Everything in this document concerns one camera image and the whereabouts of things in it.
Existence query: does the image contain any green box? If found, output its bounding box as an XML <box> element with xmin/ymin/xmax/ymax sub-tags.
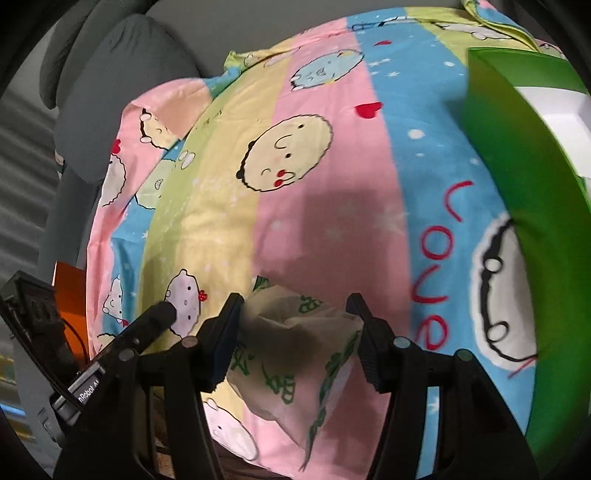
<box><xmin>457</xmin><ymin>46</ymin><xmax>591</xmax><ymax>462</ymax></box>

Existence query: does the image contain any cartoon printed blanket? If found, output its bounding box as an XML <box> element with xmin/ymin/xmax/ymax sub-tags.
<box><xmin>85</xmin><ymin>0</ymin><xmax>568</xmax><ymax>476</ymax></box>

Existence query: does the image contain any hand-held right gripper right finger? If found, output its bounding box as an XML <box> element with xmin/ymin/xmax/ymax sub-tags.
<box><xmin>345</xmin><ymin>293</ymin><xmax>543</xmax><ymax>480</ymax></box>

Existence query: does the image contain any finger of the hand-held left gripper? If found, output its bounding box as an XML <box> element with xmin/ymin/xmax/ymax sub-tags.
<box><xmin>92</xmin><ymin>302</ymin><xmax>178</xmax><ymax>366</ymax></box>

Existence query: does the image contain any grey ribbed cushion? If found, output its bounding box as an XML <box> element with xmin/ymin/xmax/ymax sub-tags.
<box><xmin>39</xmin><ymin>14</ymin><xmax>208</xmax><ymax>181</ymax></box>

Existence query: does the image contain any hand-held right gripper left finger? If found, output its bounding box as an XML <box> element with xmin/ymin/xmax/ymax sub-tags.
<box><xmin>55</xmin><ymin>293</ymin><xmax>245</xmax><ymax>480</ymax></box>

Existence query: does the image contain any orange box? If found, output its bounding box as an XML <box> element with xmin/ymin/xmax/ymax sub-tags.
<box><xmin>53</xmin><ymin>261</ymin><xmax>88</xmax><ymax>365</ymax></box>

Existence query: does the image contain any black cable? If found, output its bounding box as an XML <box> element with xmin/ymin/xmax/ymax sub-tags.
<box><xmin>60</xmin><ymin>316</ymin><xmax>88</xmax><ymax>367</ymax></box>

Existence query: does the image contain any green print scrubber bag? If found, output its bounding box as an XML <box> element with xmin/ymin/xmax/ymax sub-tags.
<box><xmin>226</xmin><ymin>276</ymin><xmax>365</xmax><ymax>472</ymax></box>

